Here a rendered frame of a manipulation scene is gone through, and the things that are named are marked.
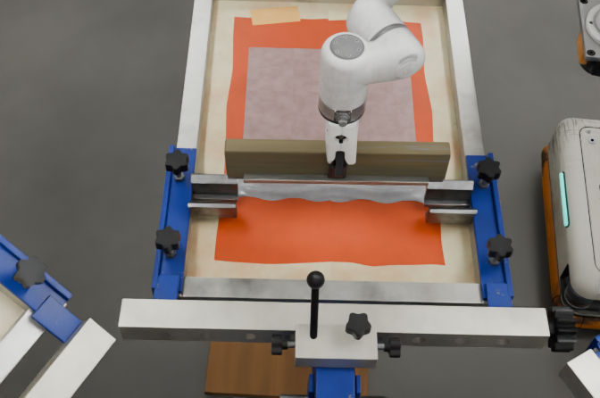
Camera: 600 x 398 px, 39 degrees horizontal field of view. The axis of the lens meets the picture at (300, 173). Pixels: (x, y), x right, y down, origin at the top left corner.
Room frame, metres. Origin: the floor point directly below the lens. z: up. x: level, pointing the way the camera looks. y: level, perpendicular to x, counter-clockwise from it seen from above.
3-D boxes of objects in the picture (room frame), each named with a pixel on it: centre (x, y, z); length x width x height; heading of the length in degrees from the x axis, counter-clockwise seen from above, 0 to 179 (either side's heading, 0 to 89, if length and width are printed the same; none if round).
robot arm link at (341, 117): (0.86, -0.06, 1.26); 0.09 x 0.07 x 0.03; 1
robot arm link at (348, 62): (0.88, -0.10, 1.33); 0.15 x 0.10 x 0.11; 120
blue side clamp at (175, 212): (0.80, 0.22, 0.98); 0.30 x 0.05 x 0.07; 1
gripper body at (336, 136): (0.87, -0.06, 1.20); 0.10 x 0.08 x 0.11; 1
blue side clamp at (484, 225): (0.81, -0.34, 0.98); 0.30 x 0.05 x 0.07; 1
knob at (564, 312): (0.61, -0.42, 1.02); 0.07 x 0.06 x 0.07; 1
